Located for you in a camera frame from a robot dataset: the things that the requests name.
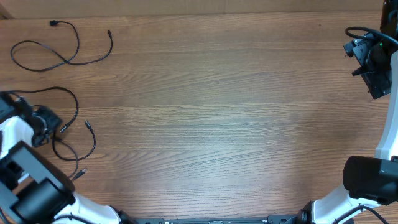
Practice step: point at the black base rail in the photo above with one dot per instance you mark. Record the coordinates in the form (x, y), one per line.
(270, 219)

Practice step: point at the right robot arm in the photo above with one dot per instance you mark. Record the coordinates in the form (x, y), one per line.
(367, 149)

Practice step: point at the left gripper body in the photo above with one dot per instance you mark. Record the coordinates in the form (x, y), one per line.
(45, 120)

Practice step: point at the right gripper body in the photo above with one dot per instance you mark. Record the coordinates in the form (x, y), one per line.
(373, 59)

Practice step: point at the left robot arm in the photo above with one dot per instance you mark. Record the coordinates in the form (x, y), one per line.
(33, 190)

